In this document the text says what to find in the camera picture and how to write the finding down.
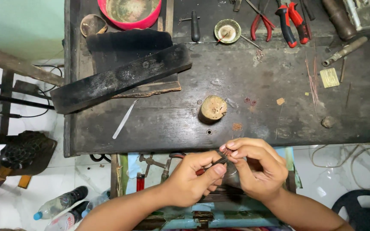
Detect clear crumpled plastic bottle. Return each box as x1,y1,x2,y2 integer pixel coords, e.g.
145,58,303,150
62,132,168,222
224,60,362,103
81,189,111,219

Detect black foot bellows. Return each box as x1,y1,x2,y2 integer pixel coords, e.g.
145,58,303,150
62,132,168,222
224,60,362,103
0,130,58,194

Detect red and black pliers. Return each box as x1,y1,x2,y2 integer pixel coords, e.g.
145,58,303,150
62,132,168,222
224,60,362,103
275,2,313,49

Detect open drawer with tools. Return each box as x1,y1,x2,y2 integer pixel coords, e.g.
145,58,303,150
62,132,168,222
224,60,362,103
110,147,302,231

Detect small brown shell dish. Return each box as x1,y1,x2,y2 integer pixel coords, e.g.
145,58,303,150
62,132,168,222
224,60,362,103
80,14,108,38

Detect silver metal tweezers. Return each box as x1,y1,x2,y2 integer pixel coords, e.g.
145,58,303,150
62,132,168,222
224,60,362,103
112,98,140,140

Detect small brass plate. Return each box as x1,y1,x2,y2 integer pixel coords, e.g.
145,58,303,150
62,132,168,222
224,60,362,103
319,67,340,89

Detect thin metal rod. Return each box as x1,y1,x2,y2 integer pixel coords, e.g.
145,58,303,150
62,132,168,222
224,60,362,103
240,34,263,51

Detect brown cylindrical handle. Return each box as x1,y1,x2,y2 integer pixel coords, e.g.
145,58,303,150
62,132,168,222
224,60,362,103
321,0,358,41

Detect wooden bench frame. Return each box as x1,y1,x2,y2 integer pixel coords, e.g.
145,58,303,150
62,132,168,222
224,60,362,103
0,43,65,137

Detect small red-handled pliers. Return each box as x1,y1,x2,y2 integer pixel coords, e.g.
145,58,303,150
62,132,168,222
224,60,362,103
195,155,230,176

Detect red lighter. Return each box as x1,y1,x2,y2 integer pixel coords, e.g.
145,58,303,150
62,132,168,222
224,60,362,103
136,172,146,192

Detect person's right hand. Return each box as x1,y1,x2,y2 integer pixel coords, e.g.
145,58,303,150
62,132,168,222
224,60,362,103
219,138,289,203

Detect round wooden stump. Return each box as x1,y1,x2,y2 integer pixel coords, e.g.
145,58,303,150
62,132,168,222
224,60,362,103
198,95,228,124

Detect black cable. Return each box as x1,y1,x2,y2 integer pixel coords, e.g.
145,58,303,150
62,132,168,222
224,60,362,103
0,65,63,119

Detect person's left hand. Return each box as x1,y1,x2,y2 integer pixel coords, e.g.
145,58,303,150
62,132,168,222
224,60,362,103
164,150,228,208

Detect pink plastic bowl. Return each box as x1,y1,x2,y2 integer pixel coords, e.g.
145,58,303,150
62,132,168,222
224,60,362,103
97,0,163,31

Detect clear bottle with blue cap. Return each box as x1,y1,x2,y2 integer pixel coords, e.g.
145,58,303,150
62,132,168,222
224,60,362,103
33,185,89,221

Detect clear bottle with red label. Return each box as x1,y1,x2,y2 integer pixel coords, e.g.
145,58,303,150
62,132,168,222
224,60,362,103
44,201,90,231

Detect small round ceramic dish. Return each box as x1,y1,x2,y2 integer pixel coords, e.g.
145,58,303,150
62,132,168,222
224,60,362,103
214,19,242,44

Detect grey metal box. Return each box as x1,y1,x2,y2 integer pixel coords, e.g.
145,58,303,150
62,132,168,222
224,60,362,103
343,0,370,32

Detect small grey stone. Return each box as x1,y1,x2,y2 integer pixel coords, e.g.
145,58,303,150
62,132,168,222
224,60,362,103
321,116,336,129

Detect black-handled awl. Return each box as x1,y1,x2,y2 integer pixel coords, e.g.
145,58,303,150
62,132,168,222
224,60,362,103
190,10,201,43

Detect long charred wooden block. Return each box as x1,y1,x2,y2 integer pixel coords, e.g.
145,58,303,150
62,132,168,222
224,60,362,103
50,43,193,115

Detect charred black soldering board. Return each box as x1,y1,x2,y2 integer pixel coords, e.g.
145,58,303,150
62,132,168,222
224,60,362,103
86,28,182,99

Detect metal blowpipe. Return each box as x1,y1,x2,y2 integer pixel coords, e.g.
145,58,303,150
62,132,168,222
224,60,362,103
321,36,369,67

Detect bundle of thin copper wires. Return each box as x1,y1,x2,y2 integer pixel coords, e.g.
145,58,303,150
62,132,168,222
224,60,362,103
304,52,319,107

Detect pale coiled cable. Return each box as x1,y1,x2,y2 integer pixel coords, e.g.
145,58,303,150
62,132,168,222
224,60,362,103
310,144,370,190

